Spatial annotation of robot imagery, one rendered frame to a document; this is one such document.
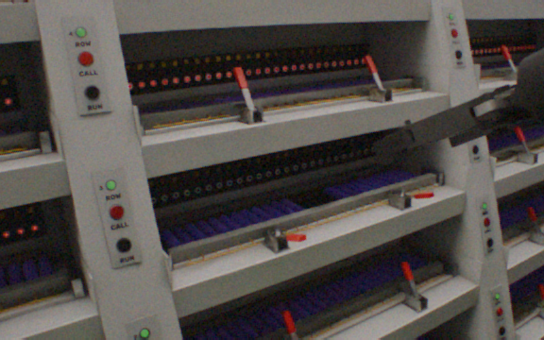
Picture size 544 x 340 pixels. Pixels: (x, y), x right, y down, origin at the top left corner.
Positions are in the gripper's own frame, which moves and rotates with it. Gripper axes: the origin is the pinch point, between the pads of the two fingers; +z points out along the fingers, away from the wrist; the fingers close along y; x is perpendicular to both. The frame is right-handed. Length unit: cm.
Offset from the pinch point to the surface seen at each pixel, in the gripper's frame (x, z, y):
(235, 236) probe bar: -4.2, 24.5, -17.6
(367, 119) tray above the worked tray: 8.3, 17.6, 8.7
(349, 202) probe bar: -4.2, 24.4, 4.9
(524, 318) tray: -43, 34, 52
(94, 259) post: -2.2, 19.2, -38.7
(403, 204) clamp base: -7.3, 20.8, 13.5
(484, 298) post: -31, 25, 31
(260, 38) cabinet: 31.9, 32.4, 2.7
